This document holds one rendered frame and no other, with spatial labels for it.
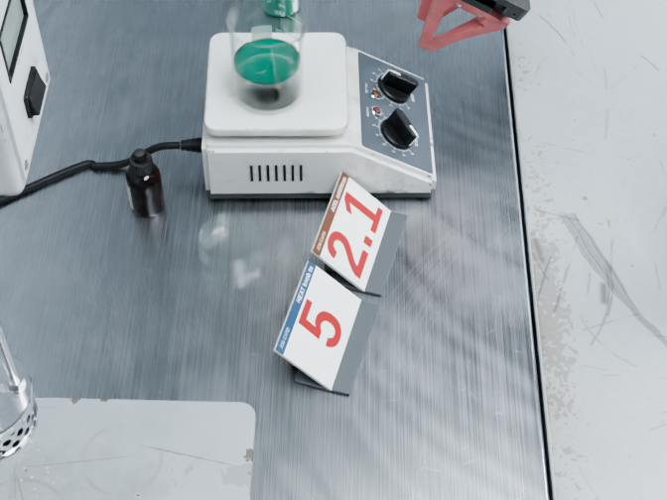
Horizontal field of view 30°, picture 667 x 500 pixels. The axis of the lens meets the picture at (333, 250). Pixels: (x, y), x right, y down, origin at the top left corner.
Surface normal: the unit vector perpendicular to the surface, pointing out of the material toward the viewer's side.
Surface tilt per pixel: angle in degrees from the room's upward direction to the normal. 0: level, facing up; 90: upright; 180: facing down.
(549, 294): 0
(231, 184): 90
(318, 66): 0
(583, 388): 0
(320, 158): 90
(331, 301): 40
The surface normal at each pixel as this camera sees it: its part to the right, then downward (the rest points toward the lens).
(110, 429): 0.01, -0.62
